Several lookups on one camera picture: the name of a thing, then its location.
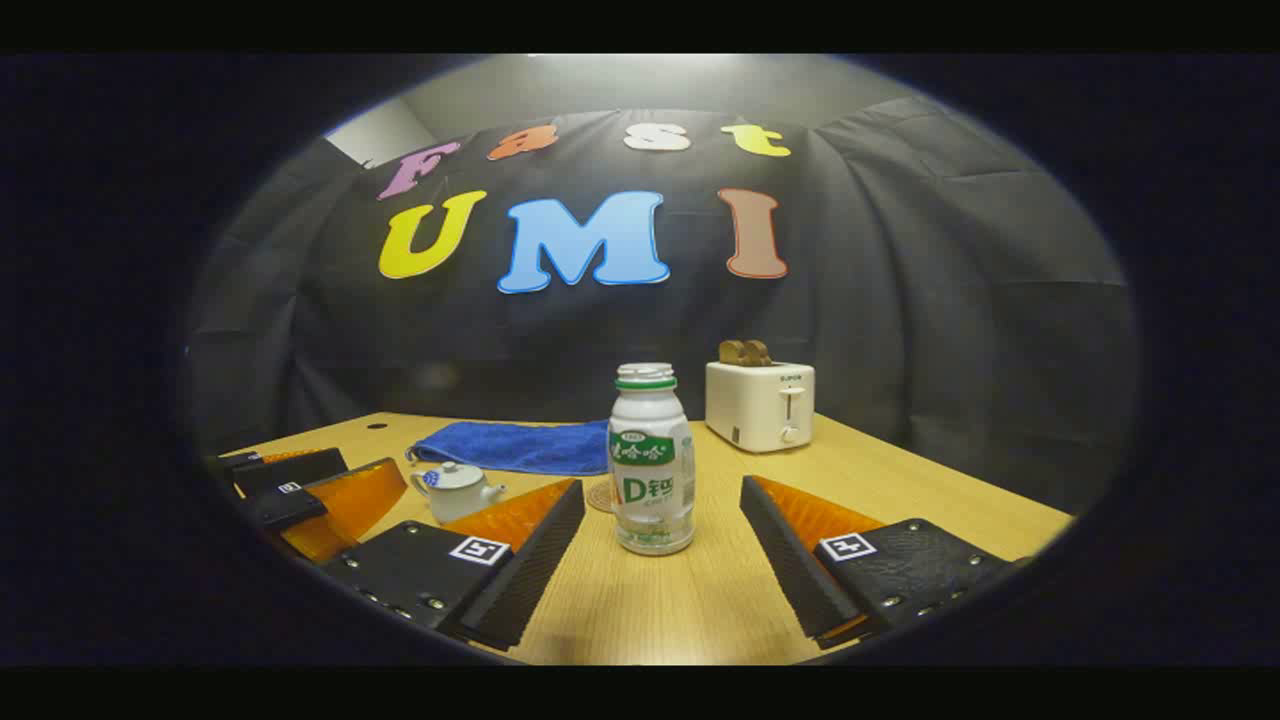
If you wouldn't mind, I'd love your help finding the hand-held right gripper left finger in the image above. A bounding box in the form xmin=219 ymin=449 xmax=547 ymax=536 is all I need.
xmin=322 ymin=478 xmax=587 ymax=651

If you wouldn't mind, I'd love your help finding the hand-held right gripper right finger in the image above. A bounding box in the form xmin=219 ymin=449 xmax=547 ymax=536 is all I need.
xmin=740 ymin=475 xmax=1013 ymax=651

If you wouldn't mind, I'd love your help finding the white ceramic teacup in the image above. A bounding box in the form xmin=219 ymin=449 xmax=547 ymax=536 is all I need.
xmin=409 ymin=474 xmax=507 ymax=526

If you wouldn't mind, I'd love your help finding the white teacup lid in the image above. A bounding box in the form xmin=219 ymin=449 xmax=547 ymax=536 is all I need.
xmin=424 ymin=460 xmax=487 ymax=492

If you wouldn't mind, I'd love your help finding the white water bottle green label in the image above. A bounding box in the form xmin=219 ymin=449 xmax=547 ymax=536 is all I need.
xmin=608 ymin=362 xmax=697 ymax=557

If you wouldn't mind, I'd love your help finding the blue towel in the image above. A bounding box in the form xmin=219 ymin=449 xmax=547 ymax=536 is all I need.
xmin=404 ymin=419 xmax=613 ymax=478

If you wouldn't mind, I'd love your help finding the white toaster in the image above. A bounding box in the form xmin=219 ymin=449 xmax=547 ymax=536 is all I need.
xmin=704 ymin=359 xmax=817 ymax=454

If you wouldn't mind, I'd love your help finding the black backdrop cloth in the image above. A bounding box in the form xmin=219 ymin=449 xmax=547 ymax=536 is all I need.
xmin=185 ymin=96 xmax=1141 ymax=516

